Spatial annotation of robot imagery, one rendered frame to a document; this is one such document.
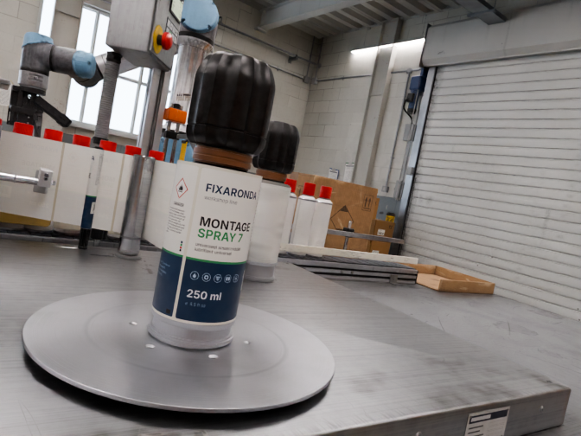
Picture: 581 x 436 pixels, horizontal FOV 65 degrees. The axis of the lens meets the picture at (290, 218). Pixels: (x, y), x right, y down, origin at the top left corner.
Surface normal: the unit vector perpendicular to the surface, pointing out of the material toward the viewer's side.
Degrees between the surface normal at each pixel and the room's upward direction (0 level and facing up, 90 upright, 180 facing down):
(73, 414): 0
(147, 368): 0
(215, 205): 90
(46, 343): 0
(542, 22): 90
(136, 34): 90
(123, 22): 90
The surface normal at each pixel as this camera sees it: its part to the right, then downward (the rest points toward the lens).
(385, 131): -0.78, -0.11
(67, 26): 0.59, 0.17
